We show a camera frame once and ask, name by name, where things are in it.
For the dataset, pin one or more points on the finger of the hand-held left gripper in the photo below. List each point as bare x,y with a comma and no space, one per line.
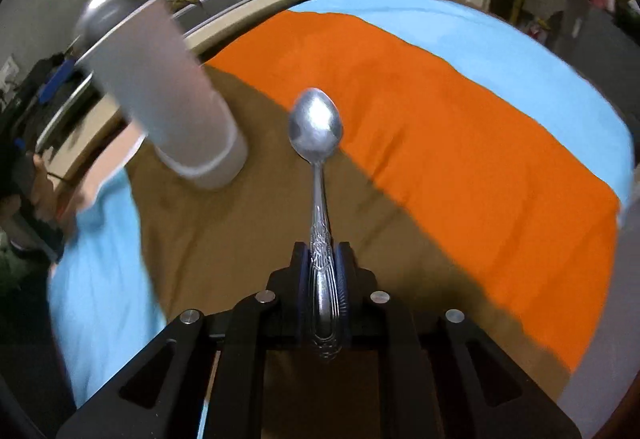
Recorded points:
57,81

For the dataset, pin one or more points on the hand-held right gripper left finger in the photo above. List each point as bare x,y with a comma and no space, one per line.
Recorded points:
302,299

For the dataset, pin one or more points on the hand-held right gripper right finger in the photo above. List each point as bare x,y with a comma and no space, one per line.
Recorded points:
346,299

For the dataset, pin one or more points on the white plastic utensil basket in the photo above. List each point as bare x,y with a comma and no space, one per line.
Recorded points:
170,109

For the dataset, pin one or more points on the ornate steel spoon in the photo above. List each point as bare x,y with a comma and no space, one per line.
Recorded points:
316,129

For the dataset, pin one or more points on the person's left hand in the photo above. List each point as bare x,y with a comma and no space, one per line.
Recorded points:
42,189

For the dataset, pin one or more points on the striped blanket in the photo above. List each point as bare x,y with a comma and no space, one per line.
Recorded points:
450,94

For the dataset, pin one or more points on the red white bottle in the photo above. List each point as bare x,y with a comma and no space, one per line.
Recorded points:
540,28

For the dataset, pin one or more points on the grey cabinet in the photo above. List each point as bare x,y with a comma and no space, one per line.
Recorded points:
600,44

